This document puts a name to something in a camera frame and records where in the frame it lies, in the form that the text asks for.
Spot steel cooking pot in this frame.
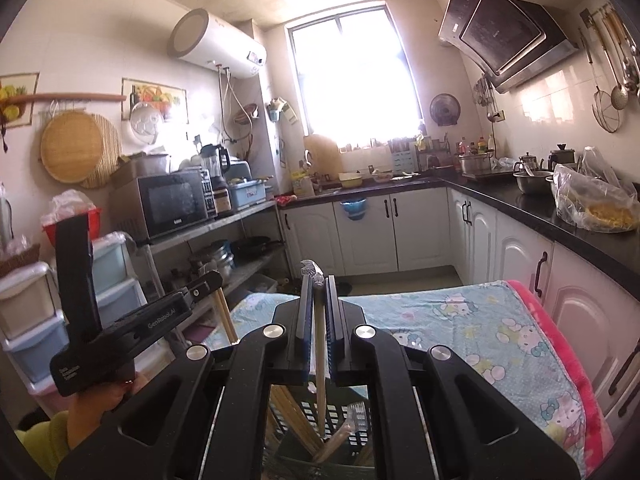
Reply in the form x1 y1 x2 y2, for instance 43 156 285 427
459 152 493 176

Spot wooden cutting board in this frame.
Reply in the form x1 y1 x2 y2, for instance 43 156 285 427
303 134 345 178

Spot steel mixing bowl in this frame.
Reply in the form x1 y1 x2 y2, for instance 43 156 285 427
514 170 555 195

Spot plastic bag with food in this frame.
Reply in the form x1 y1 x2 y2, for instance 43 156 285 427
552 146 638 233

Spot kitchen window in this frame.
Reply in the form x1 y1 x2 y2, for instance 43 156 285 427
285 5 426 153

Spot cardboard box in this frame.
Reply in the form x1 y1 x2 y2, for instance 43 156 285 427
117 152 171 181

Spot fruit wall picture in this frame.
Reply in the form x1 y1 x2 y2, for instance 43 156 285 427
0 72 41 128
121 78 188 123

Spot wicker basket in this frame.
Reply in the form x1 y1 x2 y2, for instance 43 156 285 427
0 244 41 277

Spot light blue plastic crate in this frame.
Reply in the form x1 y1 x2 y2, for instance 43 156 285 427
227 177 273 211

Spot small hanging metal utensils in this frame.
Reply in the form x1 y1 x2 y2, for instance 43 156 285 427
472 74 496 108

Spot green plastic utensil basket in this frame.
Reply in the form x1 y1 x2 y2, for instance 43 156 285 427
262 385 377 480

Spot pink blanket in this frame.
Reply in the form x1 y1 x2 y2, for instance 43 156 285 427
505 279 617 478

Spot silver microwave oven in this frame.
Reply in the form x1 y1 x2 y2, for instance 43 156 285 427
110 167 213 243

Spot round woven bamboo mat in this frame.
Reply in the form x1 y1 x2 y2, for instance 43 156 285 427
80 114 123 190

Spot black blender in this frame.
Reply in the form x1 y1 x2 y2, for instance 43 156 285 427
200 144 233 213

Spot white round plastic cover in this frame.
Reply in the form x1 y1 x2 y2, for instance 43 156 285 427
130 101 165 146

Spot black frying pan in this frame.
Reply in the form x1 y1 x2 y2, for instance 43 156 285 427
232 236 283 261

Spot black kitchen countertop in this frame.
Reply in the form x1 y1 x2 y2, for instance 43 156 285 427
277 175 640 286

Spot row of hanging metal utensils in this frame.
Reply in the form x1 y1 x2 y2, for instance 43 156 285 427
580 2 640 133

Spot wooden rolling pin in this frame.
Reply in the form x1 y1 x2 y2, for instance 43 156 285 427
20 91 127 106

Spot blue hanging plastic bin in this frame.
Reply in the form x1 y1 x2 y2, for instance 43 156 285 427
340 199 368 222

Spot plastic drawer cabinet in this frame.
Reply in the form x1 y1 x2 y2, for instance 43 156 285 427
0 260 69 397
90 232 151 321

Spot metal shelf rack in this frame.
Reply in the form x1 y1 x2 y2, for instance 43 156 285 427
135 200 293 342

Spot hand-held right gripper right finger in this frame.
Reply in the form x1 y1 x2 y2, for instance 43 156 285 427
325 274 582 480

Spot group of sauce bottles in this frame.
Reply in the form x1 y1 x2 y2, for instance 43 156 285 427
455 135 496 157

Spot white wall holder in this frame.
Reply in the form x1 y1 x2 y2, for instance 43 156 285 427
267 96 298 126

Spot large stainless steel pot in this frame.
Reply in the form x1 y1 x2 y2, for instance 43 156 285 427
207 240 236 283

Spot round woven bamboo tray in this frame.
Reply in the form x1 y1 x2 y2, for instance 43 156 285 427
40 110 106 183

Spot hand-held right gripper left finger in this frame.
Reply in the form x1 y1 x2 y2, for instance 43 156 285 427
55 274 316 480

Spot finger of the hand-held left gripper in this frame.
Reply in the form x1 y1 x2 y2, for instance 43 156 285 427
187 270 224 307

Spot bamboo chopstick pair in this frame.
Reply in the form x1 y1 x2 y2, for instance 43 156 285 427
212 287 239 346
299 258 331 461

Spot clear plastic bag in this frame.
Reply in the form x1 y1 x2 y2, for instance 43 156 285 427
40 189 96 226

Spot person's left hand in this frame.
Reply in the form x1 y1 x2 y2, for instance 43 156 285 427
66 379 137 453

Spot red plastic basin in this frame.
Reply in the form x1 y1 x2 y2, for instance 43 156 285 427
42 207 103 248

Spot white kitchen base cabinets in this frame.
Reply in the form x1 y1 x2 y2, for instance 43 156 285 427
277 187 640 436

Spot light blue knife holder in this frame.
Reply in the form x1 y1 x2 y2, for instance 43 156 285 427
390 140 418 173

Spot cartoon cat printed tablecloth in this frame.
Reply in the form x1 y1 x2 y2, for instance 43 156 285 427
202 280 593 466

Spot black range hood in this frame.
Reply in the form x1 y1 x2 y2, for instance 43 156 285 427
438 0 581 93

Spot sink faucet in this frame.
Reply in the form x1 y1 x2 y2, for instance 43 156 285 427
300 150 321 181

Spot small round fan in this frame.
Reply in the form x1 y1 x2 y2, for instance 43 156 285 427
430 92 462 127

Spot white water heater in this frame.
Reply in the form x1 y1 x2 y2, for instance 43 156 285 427
169 8 267 80

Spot yellow detergent bottle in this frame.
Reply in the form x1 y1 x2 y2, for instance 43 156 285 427
291 170 316 197

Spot black kettle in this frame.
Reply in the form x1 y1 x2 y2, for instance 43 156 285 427
547 144 576 171

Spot bunch of bamboo chopsticks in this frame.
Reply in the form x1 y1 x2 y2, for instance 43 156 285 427
267 386 373 466

